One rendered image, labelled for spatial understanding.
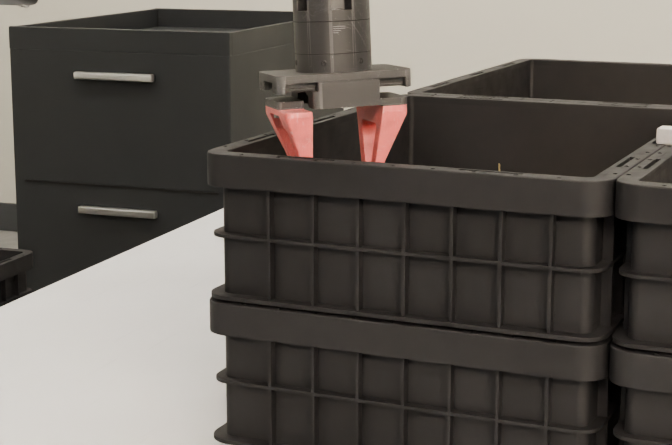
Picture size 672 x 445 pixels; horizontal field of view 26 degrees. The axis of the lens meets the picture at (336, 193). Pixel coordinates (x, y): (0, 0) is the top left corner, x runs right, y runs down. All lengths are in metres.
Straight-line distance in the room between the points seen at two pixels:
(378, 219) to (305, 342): 0.11
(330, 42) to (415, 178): 0.14
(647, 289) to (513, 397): 0.12
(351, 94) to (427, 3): 3.53
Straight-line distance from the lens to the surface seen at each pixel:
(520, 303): 0.99
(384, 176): 0.99
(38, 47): 2.76
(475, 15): 4.55
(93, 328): 1.46
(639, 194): 0.94
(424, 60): 4.61
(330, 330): 1.03
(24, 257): 2.26
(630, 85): 1.74
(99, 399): 1.25
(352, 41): 1.06
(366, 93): 1.06
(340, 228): 1.02
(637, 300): 0.97
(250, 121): 2.68
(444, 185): 0.98
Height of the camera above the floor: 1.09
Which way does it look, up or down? 11 degrees down
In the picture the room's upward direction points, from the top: straight up
